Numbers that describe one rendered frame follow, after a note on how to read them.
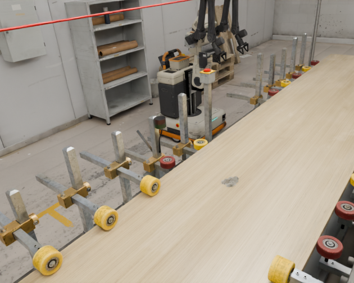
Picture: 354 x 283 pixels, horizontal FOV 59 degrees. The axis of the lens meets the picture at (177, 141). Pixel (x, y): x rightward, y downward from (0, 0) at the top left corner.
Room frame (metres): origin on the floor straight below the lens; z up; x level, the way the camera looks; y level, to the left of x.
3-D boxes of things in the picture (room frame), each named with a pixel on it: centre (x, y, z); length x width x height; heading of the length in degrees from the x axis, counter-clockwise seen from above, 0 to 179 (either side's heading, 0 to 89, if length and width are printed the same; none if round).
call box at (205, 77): (1.88, -0.22, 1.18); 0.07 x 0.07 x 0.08; 49
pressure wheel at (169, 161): (1.39, 0.06, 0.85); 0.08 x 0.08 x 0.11
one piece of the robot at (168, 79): (3.56, -0.11, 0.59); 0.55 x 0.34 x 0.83; 139
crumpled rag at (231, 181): (1.16, -0.23, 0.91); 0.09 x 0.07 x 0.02; 116
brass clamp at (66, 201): (1.10, 0.46, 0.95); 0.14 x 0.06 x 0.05; 139
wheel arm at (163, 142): (1.69, 0.02, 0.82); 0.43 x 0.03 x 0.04; 49
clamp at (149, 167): (1.48, 0.13, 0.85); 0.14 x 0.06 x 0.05; 139
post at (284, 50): (2.82, -1.02, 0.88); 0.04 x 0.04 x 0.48; 49
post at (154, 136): (1.49, 0.12, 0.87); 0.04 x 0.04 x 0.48; 49
